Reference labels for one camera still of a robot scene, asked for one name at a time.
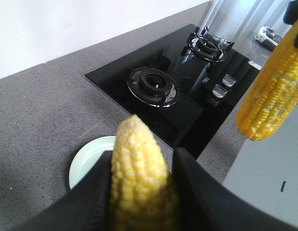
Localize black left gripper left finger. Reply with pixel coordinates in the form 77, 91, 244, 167
16, 151, 112, 231

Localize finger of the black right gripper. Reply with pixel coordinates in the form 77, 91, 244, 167
283, 0, 298, 25

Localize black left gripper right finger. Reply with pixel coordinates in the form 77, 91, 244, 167
172, 147, 298, 231

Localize yellow corn cob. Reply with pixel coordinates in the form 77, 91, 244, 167
236, 20, 298, 141
109, 115, 183, 231

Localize black floor tape strip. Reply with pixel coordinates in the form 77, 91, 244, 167
280, 180, 286, 192

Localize far black gas burner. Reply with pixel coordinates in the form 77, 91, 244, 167
187, 26, 234, 63

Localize black gas burner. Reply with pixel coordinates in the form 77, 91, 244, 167
187, 26, 234, 63
124, 55, 180, 108

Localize silver hob knob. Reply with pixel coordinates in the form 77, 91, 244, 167
211, 84, 228, 99
222, 74, 236, 88

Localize black glass gas hob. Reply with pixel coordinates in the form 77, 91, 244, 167
86, 24, 261, 158

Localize near black gas burner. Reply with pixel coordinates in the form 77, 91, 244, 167
124, 55, 180, 108

